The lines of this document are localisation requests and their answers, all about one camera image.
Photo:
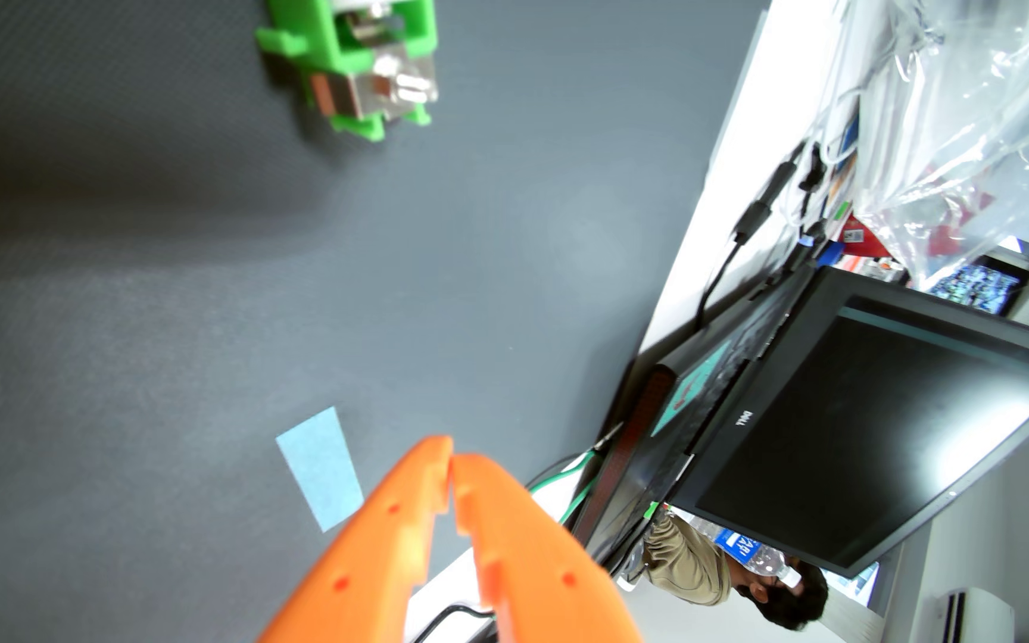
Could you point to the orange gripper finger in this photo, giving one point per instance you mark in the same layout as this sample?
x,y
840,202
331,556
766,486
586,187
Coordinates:
x,y
363,563
541,571

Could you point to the green battery holder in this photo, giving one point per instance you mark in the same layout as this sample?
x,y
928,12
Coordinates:
x,y
318,45

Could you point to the seated person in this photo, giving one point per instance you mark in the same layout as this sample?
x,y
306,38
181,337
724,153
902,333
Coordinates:
x,y
684,554

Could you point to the blue label water bottle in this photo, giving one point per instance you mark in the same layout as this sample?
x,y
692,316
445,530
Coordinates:
x,y
747,549

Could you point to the dark grey table mat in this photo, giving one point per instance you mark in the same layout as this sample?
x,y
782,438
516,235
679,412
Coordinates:
x,y
121,312

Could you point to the black Dell laptop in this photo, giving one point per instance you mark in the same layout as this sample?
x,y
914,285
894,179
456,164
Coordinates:
x,y
872,429

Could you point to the white air conditioner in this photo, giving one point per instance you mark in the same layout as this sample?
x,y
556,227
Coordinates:
x,y
979,616

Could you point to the red box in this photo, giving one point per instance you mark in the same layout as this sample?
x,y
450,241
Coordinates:
x,y
872,243

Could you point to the small lit display screen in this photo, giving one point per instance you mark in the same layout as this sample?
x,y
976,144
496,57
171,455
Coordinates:
x,y
974,286

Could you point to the clear plastic bag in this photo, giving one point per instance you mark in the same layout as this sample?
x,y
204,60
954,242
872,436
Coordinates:
x,y
961,134

